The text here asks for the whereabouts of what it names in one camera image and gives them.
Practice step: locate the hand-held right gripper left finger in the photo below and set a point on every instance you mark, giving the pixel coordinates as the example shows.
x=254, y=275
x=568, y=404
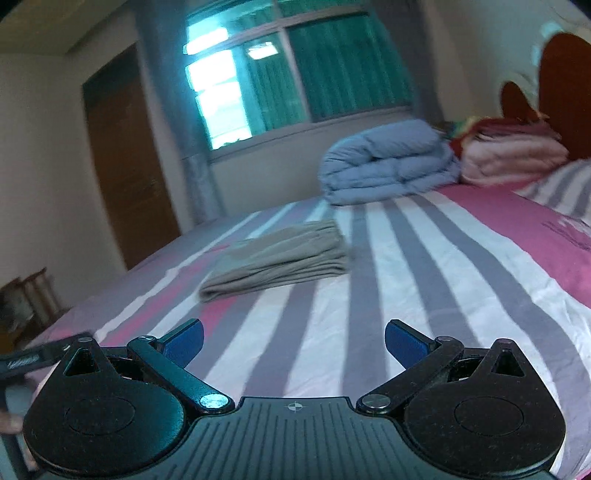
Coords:
x=184, y=344

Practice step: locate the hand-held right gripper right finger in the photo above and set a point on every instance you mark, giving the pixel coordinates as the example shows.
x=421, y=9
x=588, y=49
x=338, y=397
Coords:
x=406, y=346

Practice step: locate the grey fleece pants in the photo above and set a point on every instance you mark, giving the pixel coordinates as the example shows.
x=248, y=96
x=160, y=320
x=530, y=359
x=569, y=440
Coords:
x=281, y=261

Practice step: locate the person's left hand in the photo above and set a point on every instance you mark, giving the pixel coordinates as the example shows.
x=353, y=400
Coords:
x=10, y=423

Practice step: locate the wooden chair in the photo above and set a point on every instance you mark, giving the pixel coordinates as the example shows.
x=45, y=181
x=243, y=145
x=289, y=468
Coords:
x=44, y=295

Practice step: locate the striped bed sheet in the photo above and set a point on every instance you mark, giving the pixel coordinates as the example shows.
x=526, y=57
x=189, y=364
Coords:
x=415, y=277

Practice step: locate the brown wooden door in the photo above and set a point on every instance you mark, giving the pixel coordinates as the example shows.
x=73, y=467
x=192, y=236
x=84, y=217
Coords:
x=129, y=175

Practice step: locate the blue-grey folded duvet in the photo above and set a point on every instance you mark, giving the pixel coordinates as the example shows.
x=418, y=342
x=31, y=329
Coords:
x=392, y=161

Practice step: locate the pink folded blanket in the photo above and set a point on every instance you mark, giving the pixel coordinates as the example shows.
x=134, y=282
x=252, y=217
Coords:
x=512, y=159

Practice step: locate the striped pillow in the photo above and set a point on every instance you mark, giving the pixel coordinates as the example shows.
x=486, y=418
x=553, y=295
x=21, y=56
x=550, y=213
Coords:
x=558, y=187

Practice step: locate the grey curtain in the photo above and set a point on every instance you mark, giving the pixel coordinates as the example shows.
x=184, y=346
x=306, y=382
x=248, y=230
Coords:
x=180, y=115
x=425, y=69

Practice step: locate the red folded blanket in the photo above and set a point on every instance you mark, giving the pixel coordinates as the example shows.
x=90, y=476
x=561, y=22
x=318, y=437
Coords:
x=503, y=127

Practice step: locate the window with green glass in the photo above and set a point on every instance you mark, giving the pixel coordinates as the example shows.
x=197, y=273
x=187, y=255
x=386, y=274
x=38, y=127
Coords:
x=295, y=74

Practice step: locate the brown wooden headboard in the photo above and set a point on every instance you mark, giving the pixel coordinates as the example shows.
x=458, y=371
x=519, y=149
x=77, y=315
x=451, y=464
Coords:
x=568, y=83

